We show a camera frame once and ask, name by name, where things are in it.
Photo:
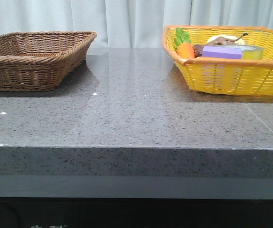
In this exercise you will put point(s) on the yellow-green packing tape roll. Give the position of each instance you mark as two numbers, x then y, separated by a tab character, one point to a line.
250	52

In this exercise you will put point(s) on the orange toy carrot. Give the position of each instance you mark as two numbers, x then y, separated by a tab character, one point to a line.
183	45

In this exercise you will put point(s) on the dark brown chocolate toy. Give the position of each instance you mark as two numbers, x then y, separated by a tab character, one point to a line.
198	48

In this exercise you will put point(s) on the white curtain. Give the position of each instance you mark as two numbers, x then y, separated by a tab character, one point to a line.
129	23

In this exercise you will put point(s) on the purple rectangular block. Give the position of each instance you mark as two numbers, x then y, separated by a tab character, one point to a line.
221	52

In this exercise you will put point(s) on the brown wicker basket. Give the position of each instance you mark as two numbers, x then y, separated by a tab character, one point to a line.
39	61

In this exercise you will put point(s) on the brown toy animal figure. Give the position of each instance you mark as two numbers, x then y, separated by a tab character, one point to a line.
221	40

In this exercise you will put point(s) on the yellow woven basket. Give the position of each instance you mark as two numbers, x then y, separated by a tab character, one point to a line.
225	76

